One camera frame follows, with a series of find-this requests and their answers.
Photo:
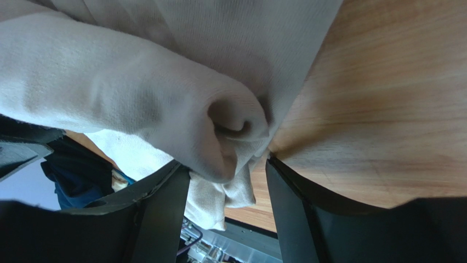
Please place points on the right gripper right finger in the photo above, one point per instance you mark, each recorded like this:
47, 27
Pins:
315, 224

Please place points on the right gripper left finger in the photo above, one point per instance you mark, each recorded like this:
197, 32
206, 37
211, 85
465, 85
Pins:
141, 223

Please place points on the beige t shirt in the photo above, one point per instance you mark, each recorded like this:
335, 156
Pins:
206, 83

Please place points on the teal folded shirt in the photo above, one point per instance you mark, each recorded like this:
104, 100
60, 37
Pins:
130, 180

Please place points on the cream folded shirt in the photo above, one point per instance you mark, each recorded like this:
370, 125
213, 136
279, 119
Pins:
118, 182

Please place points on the black table edge strip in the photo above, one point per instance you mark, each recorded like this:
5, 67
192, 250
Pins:
254, 237

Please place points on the navy folded shirt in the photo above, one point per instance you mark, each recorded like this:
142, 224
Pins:
78, 188

